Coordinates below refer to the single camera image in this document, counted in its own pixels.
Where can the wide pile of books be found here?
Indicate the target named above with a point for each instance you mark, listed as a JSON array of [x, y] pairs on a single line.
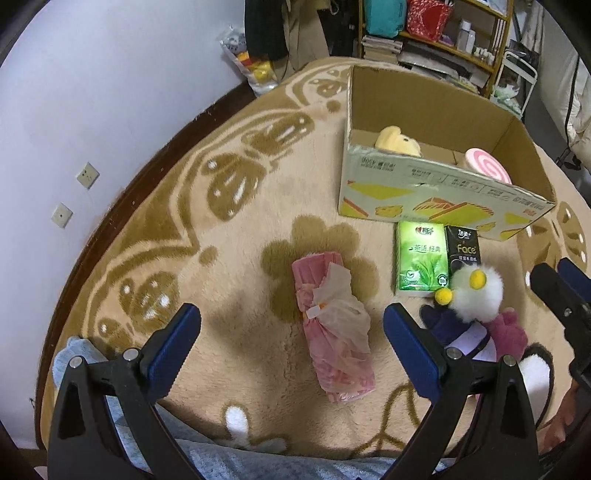
[[438, 62]]

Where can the beige hanging coat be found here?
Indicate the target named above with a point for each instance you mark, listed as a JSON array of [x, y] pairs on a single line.
[[304, 37]]

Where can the black hanging coat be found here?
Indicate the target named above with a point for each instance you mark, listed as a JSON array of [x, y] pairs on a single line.
[[265, 27]]

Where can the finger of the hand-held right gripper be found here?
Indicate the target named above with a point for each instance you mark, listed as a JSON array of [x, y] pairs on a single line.
[[575, 279], [551, 288]]

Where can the black tissue pack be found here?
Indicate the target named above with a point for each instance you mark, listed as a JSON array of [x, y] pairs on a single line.
[[464, 251]]

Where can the wooden shelf rack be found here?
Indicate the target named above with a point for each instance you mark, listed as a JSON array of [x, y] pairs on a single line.
[[496, 32]]

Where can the person's right hand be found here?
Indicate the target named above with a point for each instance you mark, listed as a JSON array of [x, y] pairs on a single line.
[[558, 424]]

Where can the pink swirl lollipop plush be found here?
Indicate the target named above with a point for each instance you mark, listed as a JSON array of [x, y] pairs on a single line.
[[487, 164]]

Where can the green tissue pack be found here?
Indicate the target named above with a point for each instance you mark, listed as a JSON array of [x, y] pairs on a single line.
[[420, 258]]

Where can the cream padded recliner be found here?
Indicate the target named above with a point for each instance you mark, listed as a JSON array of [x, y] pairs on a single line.
[[561, 69]]

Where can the white bottles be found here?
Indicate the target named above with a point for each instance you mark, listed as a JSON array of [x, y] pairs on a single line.
[[466, 34]]

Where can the white trolley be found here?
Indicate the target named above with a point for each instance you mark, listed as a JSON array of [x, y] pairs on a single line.
[[519, 69]]

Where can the small stack of books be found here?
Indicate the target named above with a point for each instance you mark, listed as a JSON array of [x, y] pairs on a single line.
[[381, 48]]

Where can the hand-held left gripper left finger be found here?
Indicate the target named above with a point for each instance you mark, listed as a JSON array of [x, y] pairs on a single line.
[[173, 350]]

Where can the white wall socket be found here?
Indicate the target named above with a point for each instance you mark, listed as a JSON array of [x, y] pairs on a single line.
[[87, 175], [61, 214]]

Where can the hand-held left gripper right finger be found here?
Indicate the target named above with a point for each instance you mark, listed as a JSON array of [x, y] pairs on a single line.
[[411, 350]]

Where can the clear plastic bag of toys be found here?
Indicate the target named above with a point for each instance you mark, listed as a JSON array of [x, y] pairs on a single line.
[[254, 69]]

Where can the red patterned bag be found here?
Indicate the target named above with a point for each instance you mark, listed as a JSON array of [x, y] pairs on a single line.
[[429, 18]]

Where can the white fluffy duck plush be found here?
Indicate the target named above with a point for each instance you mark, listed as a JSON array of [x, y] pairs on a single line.
[[480, 295]]

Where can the pink tissue pack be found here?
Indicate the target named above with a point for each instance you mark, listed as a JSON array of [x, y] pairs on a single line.
[[332, 332]]

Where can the pink plush toy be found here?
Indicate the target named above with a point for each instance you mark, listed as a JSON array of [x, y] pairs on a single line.
[[505, 332]]

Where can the yellow plush toy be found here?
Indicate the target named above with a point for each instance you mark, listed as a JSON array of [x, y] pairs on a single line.
[[397, 141]]

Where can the teal bag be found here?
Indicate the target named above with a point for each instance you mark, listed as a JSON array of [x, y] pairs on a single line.
[[383, 16]]

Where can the cardboard box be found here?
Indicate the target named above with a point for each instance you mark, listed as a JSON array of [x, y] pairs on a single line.
[[415, 194]]

